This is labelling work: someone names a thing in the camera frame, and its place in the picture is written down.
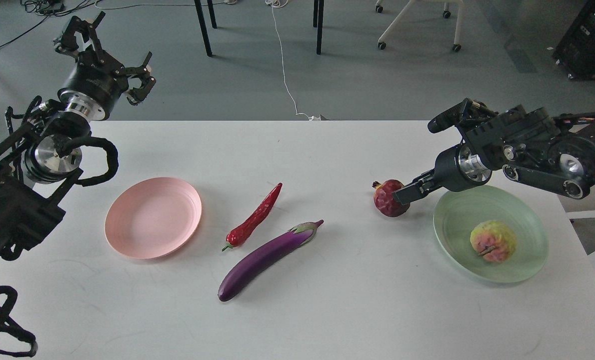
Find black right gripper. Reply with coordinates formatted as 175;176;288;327
392;144;493;205

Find white rolling chair base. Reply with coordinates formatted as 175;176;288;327
376;0;466;53

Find pink plate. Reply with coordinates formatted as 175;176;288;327
104;177;203;260

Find dark red pomegranate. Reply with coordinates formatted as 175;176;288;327
371;178;411;218

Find black table leg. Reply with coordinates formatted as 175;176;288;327
193;0;213;58
315;0;325;55
312;0;320;28
206;0;218;29

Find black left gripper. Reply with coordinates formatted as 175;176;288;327
53;11;157;121

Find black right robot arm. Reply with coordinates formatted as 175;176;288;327
390;98;595;204

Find yellow pink custard apple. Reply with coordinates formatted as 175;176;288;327
469;220;518;264

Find green plate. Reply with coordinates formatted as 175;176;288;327
433;186;549;284

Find white cable on floor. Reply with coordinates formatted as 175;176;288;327
265;0;323;122

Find black equipment cabinet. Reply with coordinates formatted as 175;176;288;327
552;0;595;80

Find black cables on floor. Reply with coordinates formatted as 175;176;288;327
0;0;98;60

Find black table leg rear left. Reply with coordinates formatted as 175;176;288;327
206;0;218;29

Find red chili pepper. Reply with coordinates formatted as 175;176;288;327
220;182;283;252

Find black table leg rear right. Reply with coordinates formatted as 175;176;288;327
312;0;320;28

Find purple eggplant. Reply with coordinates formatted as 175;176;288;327
217;219;325;302

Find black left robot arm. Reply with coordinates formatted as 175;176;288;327
0;11;156;358

